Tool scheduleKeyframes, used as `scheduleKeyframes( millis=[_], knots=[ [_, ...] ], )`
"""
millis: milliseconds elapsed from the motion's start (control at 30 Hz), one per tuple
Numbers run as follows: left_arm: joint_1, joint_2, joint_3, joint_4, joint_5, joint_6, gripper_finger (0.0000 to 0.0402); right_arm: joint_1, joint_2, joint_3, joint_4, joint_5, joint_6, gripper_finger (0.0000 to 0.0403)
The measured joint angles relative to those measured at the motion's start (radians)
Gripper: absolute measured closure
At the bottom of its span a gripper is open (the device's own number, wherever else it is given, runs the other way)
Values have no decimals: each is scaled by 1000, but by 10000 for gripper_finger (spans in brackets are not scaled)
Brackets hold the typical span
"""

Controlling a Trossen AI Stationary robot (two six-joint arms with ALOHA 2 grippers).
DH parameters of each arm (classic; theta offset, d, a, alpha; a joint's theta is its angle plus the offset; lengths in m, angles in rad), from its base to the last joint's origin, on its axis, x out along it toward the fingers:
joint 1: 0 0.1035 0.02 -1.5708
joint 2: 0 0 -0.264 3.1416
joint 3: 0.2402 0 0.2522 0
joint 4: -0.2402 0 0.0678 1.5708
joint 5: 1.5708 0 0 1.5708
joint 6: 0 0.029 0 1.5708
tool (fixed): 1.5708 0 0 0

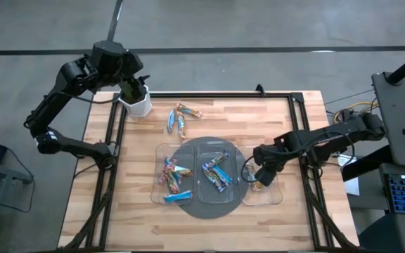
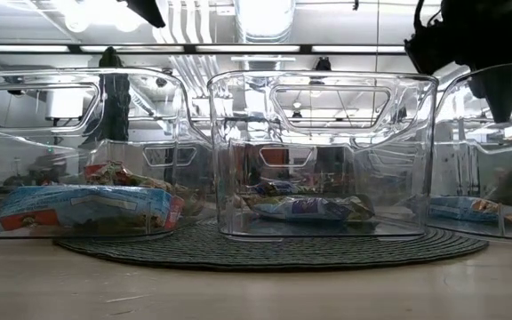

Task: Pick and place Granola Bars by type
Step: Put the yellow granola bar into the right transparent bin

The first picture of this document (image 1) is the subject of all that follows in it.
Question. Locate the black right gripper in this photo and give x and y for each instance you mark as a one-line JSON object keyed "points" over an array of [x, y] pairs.
{"points": [[267, 156]]}

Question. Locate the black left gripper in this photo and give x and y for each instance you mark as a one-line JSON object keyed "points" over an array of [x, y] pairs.
{"points": [[132, 63]]}

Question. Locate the candy bars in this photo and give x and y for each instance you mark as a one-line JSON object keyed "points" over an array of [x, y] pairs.
{"points": [[178, 195]]}

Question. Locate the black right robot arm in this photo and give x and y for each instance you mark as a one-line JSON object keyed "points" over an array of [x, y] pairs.
{"points": [[322, 137]]}

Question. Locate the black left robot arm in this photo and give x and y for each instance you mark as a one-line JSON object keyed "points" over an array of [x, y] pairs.
{"points": [[55, 102]]}

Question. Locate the green cactus plant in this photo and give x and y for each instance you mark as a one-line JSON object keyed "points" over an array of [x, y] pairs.
{"points": [[125, 94]]}

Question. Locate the white plant pot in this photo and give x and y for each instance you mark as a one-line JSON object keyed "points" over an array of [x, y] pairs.
{"points": [[137, 110]]}

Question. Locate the clear plastic tray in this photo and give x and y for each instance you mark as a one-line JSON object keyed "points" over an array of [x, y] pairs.
{"points": [[218, 196], [160, 149], [273, 196]]}

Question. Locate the grey round mat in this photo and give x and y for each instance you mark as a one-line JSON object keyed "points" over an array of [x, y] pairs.
{"points": [[207, 211]]}

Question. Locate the white paper sheet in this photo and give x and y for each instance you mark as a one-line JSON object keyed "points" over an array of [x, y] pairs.
{"points": [[352, 186]]}

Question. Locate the black curved clamp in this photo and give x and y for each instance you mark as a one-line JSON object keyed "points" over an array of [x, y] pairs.
{"points": [[259, 90]]}

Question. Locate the black desk leg bar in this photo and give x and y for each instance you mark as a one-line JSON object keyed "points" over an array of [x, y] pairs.
{"points": [[364, 167]]}

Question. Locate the black power box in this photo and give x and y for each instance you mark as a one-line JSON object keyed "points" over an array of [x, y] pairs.
{"points": [[343, 115]]}

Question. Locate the black desk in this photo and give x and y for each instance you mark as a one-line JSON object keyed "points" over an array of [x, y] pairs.
{"points": [[392, 232]]}

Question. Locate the dark grey desk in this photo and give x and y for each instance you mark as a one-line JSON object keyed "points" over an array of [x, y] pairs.
{"points": [[392, 116]]}

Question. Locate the black aluminium table frame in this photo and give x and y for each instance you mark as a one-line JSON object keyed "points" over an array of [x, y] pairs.
{"points": [[223, 95]]}

